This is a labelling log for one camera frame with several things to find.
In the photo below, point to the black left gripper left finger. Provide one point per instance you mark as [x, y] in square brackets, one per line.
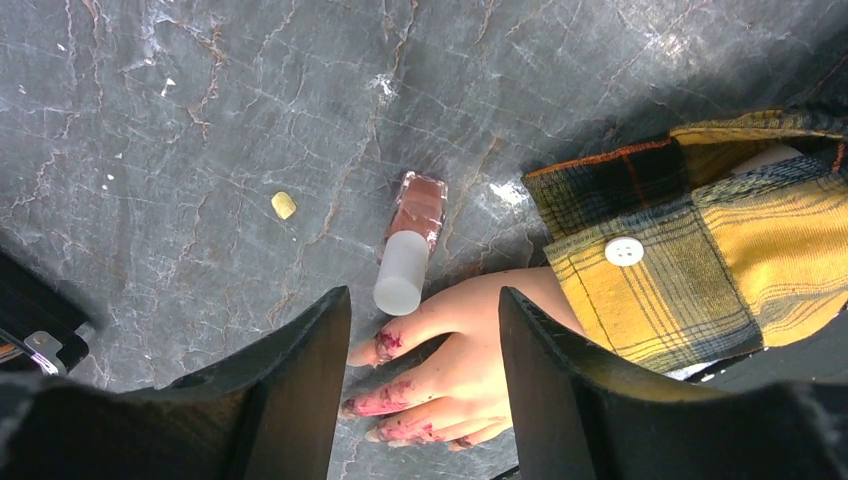
[267, 411]

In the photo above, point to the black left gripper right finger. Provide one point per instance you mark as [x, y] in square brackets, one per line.
[581, 412]

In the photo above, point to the pink nail polish bottle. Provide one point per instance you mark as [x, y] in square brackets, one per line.
[420, 207]

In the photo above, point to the white nail polish cap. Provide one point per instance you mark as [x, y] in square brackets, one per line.
[401, 276]

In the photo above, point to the mannequin hand with stained nails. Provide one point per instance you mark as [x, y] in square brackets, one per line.
[459, 394]

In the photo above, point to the small yellow crumb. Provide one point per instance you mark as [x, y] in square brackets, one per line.
[283, 205]

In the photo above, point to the black poker chip case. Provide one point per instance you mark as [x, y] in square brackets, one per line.
[39, 325]

